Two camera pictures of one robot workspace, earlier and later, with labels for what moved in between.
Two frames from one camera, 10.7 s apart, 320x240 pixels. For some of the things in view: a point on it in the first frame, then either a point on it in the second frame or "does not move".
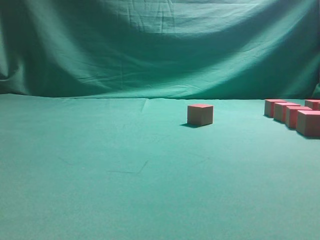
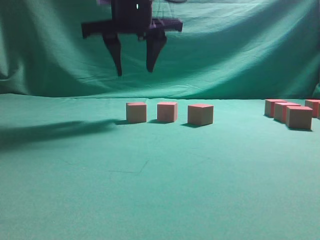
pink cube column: (269, 106) does not move
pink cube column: (308, 122) → (167, 112)
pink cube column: (315, 104) → (305, 115)
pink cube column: (200, 114) does not move
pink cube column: (291, 114) does not move
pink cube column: (280, 110) does not move
